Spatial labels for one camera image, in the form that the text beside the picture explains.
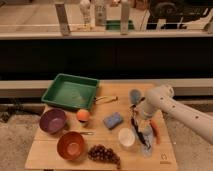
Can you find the black brush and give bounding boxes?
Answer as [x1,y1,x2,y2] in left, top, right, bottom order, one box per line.
[130,104,152,150]

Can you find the orange-brown bowl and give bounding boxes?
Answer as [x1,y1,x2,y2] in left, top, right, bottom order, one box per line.
[57,131,85,161]

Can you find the wooden table board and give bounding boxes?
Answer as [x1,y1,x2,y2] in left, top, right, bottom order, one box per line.
[25,82,178,171]

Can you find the green plastic tray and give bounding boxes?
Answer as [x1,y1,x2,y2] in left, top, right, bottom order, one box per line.
[42,73,99,110]

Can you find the bunch of dark grapes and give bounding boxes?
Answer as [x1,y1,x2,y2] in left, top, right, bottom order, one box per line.
[88,144,121,169]

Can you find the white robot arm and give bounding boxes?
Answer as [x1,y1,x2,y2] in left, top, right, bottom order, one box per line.
[137,84,213,145]

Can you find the metal spoon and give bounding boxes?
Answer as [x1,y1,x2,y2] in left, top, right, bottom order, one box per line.
[78,132,94,135]

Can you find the white cup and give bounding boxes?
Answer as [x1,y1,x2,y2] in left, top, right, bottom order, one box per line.
[118,128,135,148]

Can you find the light blue cloth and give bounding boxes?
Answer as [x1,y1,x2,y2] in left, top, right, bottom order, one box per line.
[139,125,154,157]

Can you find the grey-blue round object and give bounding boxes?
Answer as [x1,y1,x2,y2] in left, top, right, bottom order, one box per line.
[130,89,141,104]

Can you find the yellow handled utensil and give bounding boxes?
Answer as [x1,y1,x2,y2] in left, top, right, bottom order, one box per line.
[95,96,118,104]

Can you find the purple bowl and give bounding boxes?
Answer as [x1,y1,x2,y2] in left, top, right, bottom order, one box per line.
[39,108,66,134]

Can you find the orange fruit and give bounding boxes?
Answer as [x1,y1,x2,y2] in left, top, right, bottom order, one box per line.
[76,109,90,122]

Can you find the blue sponge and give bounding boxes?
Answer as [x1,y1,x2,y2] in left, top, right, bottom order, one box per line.
[103,112,123,129]

